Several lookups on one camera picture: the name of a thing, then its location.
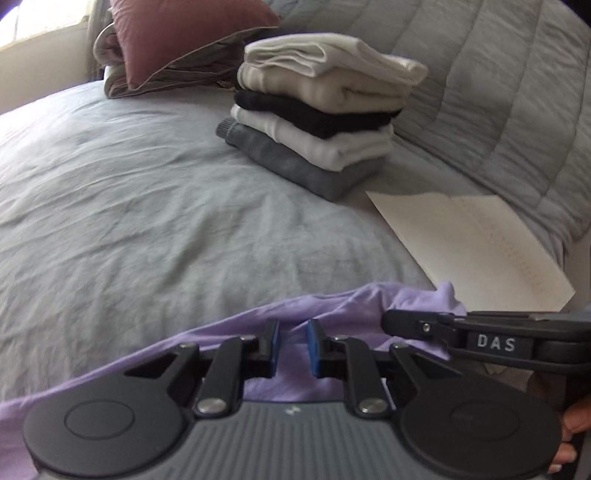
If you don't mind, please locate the pink velvet pillow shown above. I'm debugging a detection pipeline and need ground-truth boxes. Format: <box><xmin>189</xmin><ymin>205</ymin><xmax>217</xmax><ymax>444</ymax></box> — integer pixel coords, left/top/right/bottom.
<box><xmin>109</xmin><ymin>0</ymin><xmax>282</xmax><ymax>92</ymax></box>

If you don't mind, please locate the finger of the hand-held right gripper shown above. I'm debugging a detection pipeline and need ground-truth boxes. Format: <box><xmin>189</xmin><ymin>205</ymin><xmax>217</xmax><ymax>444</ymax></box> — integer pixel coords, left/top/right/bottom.
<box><xmin>381</xmin><ymin>308</ymin><xmax>468</xmax><ymax>350</ymax></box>

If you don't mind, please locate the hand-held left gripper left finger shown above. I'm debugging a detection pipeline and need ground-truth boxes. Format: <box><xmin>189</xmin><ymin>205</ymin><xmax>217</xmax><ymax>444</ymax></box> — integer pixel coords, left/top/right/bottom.
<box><xmin>124</xmin><ymin>318</ymin><xmax>281</xmax><ymax>418</ymax></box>

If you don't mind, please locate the folded white ribbed garment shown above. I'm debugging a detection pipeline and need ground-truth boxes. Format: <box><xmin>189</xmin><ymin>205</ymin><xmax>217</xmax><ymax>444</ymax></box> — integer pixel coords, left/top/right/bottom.
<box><xmin>243</xmin><ymin>33</ymin><xmax>429</xmax><ymax>87</ymax></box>

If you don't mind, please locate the grey patterned curtain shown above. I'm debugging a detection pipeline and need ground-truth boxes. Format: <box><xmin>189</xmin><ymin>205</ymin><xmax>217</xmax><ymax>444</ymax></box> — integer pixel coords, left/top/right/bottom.
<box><xmin>88</xmin><ymin>0</ymin><xmax>115</xmax><ymax>70</ymax></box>

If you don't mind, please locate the person's right hand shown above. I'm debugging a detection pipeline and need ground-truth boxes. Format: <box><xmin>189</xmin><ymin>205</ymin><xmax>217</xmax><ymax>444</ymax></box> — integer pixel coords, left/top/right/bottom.
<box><xmin>530</xmin><ymin>375</ymin><xmax>591</xmax><ymax>474</ymax></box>

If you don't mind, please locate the purple sweater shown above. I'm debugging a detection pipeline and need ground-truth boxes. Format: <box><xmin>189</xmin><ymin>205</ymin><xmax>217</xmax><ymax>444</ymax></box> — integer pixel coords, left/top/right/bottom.
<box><xmin>0</xmin><ymin>279</ymin><xmax>532</xmax><ymax>480</ymax></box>

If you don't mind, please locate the white paper sheet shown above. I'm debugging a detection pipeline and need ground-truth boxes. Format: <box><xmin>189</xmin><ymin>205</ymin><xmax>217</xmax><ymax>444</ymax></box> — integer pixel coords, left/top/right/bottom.
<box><xmin>365</xmin><ymin>191</ymin><xmax>576</xmax><ymax>313</ymax></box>

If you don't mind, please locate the folded grey garment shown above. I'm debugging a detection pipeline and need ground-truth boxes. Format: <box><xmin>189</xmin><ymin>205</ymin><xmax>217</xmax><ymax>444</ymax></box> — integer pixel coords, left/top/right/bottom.
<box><xmin>216</xmin><ymin>116</ymin><xmax>386</xmax><ymax>202</ymax></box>

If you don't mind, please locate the folded black garment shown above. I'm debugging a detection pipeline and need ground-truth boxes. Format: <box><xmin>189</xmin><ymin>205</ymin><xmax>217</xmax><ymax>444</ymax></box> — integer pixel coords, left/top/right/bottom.
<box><xmin>233</xmin><ymin>89</ymin><xmax>403</xmax><ymax>139</ymax></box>

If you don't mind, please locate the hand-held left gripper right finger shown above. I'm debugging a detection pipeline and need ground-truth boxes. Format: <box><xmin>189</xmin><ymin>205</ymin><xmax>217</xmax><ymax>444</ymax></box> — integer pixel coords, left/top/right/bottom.
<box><xmin>307</xmin><ymin>318</ymin><xmax>467</xmax><ymax>418</ymax></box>

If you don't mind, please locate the grey padded headboard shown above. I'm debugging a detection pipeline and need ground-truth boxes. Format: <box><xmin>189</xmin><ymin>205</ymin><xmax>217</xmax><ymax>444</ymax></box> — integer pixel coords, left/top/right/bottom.
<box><xmin>268</xmin><ymin>0</ymin><xmax>591</xmax><ymax>259</ymax></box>

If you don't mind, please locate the window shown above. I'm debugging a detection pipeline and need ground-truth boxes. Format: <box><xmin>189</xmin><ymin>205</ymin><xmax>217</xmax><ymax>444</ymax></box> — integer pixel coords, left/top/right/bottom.
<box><xmin>0</xmin><ymin>0</ymin><xmax>100</xmax><ymax>51</ymax></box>

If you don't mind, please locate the folded beige garment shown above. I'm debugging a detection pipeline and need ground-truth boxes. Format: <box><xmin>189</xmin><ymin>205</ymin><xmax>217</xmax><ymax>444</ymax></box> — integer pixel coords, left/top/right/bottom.
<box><xmin>237</xmin><ymin>62</ymin><xmax>409</xmax><ymax>115</ymax></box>

